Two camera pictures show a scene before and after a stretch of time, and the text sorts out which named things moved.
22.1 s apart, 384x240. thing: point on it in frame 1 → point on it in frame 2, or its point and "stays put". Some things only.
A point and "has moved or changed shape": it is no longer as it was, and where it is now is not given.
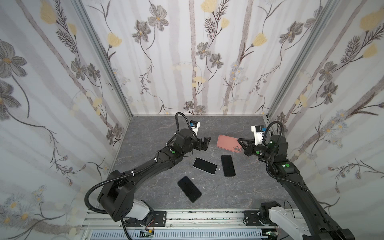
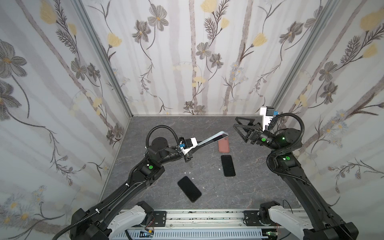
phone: [205, 165] → [221, 135]
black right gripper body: [250, 148] → [252, 134]
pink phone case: [228, 143] has moved or changed shape
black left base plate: [159, 219] stays put
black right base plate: [251, 218] stays put
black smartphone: [229, 170] stays put
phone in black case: [190, 189] stays put
